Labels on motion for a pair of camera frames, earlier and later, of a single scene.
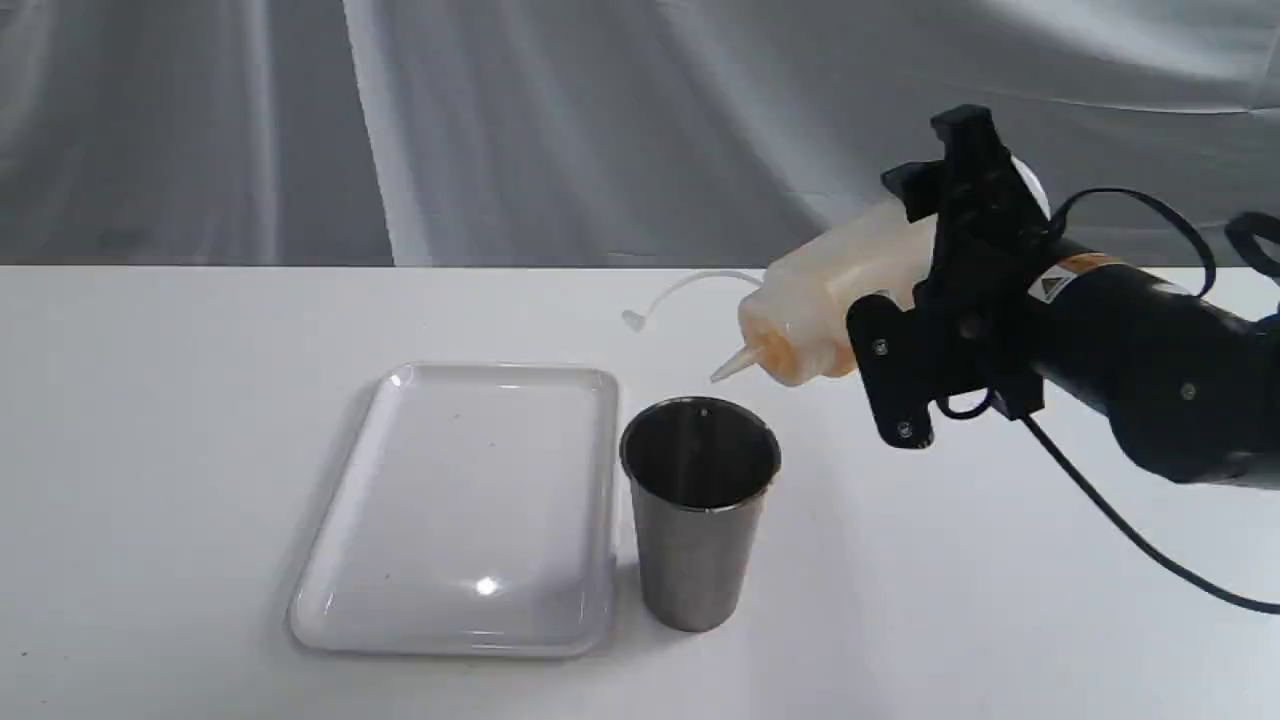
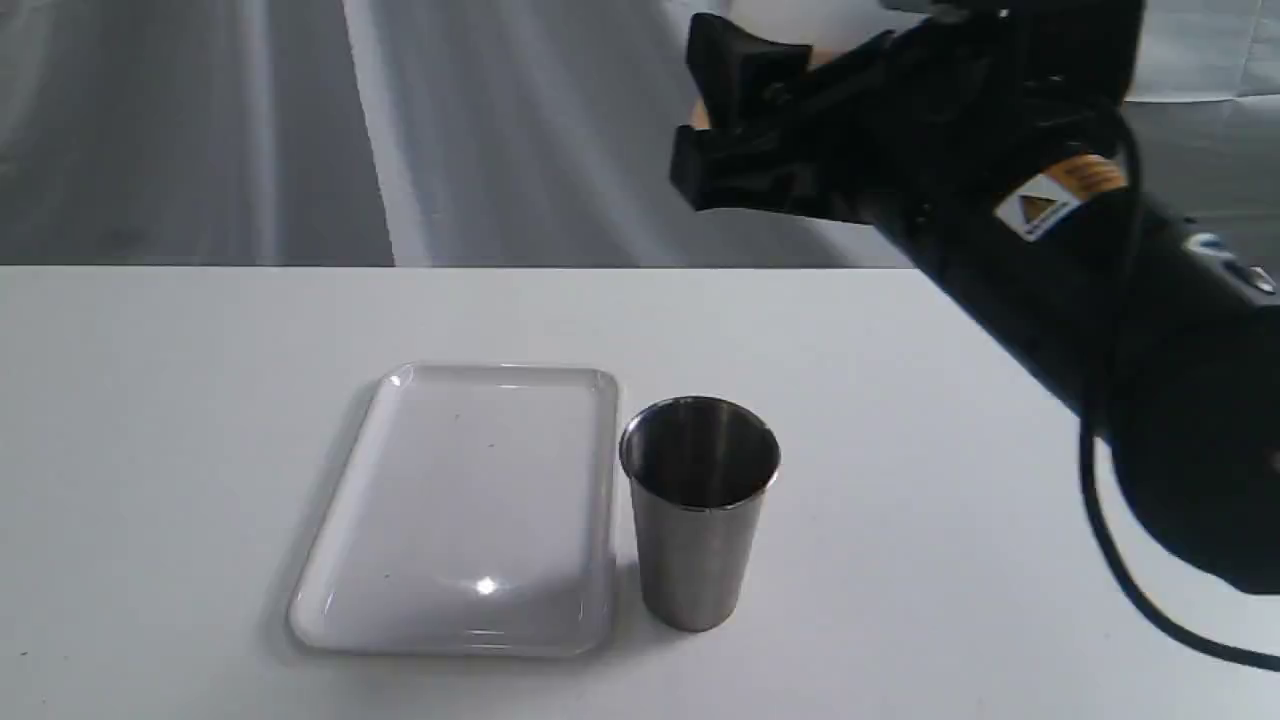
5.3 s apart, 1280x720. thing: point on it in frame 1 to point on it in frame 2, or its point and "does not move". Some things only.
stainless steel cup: [699, 468] does not move
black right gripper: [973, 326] to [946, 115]
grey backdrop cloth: [592, 132] does not move
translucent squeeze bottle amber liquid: [794, 330] to [820, 24]
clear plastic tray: [480, 517] does not move
